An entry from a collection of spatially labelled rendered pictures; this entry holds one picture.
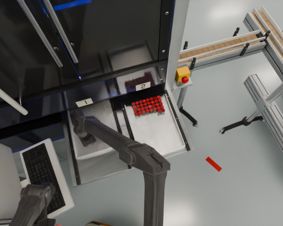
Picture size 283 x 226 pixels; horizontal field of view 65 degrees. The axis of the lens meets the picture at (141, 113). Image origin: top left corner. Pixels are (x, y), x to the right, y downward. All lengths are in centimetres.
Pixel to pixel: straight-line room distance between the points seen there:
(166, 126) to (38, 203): 81
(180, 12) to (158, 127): 66
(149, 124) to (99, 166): 37
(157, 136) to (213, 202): 107
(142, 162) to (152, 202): 12
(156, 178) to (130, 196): 145
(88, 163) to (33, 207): 58
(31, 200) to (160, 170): 41
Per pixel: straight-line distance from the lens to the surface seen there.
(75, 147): 135
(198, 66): 155
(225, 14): 326
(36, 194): 84
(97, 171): 129
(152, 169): 67
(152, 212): 75
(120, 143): 80
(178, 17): 97
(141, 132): 131
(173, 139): 131
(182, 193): 215
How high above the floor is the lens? 212
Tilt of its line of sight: 66 degrees down
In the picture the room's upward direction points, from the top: 5 degrees counter-clockwise
